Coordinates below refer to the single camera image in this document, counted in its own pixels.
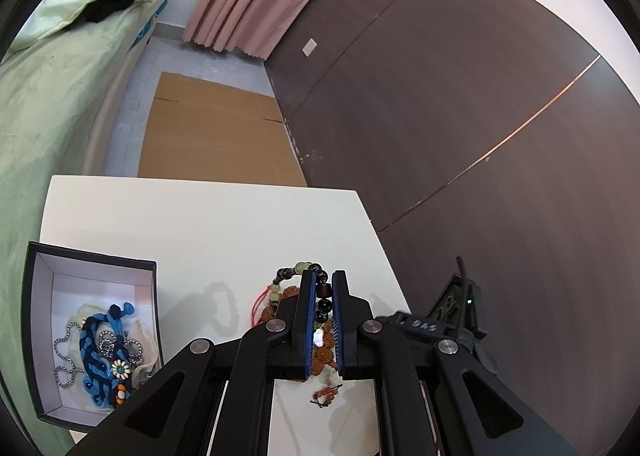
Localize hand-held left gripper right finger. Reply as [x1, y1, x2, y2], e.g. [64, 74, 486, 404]
[331, 270, 581, 456]

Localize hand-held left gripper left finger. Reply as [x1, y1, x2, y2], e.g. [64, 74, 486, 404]
[65, 270, 317, 456]

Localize brown seed bead bracelet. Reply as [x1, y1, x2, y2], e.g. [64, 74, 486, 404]
[250, 283, 346, 377]

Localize dark bead bracelet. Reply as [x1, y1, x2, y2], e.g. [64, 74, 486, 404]
[272, 261, 333, 324]

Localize flower bead bracelet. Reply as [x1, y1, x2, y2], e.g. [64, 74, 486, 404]
[110, 358, 133, 408]

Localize silver rhinestone bracelet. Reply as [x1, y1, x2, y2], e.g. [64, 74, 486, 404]
[97, 330, 146, 362]

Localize blue braided cord bracelet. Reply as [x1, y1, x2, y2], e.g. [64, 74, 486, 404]
[79, 302, 137, 408]

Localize black jewelry box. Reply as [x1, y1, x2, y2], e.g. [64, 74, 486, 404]
[22, 241, 163, 433]

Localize silver ball chain necklace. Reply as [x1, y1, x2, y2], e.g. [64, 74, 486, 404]
[52, 321, 86, 389]

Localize white low table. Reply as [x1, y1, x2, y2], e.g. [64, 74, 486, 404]
[39, 175, 412, 456]

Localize flat cardboard sheet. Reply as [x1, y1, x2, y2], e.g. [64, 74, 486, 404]
[137, 72, 308, 187]

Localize blue printed bed sheet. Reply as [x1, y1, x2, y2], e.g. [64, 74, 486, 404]
[131, 0, 168, 49]

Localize black cloth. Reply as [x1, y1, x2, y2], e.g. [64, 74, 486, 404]
[82, 0, 138, 24]

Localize small brown bead string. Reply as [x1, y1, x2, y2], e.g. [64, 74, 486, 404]
[309, 383, 346, 408]

